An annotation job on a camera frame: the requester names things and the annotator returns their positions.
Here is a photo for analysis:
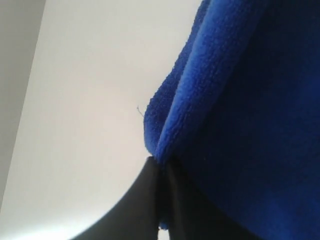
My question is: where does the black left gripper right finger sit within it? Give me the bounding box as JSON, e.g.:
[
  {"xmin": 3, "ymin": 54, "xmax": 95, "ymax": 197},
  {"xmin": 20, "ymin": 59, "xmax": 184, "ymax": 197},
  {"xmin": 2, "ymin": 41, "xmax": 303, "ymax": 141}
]
[{"xmin": 166, "ymin": 160, "xmax": 250, "ymax": 240}]

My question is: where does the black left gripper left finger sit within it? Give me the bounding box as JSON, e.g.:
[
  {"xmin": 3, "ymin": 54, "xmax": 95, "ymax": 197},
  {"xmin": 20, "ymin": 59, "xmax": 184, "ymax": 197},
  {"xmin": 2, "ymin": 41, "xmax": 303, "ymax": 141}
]
[{"xmin": 75, "ymin": 157, "xmax": 160, "ymax": 240}]

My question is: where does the blue microfiber towel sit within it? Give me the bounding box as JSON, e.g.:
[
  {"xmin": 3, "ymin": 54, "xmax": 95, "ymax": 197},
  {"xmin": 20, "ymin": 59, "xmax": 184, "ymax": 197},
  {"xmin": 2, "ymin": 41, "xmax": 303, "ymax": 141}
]
[{"xmin": 143, "ymin": 0, "xmax": 320, "ymax": 240}]

